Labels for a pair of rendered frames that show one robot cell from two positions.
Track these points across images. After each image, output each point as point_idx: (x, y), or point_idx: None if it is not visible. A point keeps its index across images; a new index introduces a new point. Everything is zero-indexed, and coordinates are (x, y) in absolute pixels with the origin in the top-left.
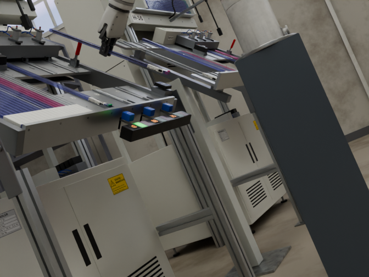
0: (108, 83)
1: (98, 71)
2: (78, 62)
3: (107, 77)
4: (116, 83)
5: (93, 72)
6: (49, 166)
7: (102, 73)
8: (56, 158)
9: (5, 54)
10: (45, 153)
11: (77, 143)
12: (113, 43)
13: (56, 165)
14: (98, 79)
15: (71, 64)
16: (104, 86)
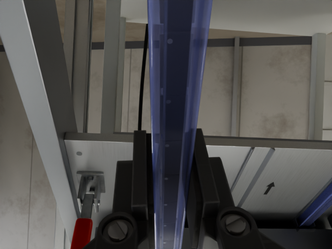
0: (50, 37)
1: (55, 120)
2: (82, 189)
3: (46, 69)
4: (37, 0)
5: (62, 132)
6: (120, 19)
7: (51, 100)
8: (105, 23)
9: (290, 240)
10: (118, 43)
11: (90, 6)
12: (121, 236)
13: (112, 11)
14: (61, 93)
15: (100, 191)
16: (58, 47)
